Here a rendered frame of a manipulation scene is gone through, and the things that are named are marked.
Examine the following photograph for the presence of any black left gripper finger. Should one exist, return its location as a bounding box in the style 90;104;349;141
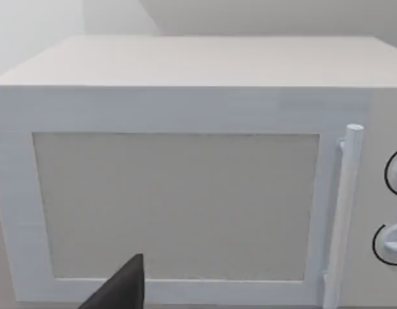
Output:
78;253;145;309

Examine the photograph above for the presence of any white microwave door handle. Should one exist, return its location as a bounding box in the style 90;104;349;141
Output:
321;124;364;309

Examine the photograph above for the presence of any pale microwave door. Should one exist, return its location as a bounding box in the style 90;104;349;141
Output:
0;86;372;305

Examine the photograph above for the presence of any pale microwave oven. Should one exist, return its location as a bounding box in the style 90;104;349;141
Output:
0;35;397;309

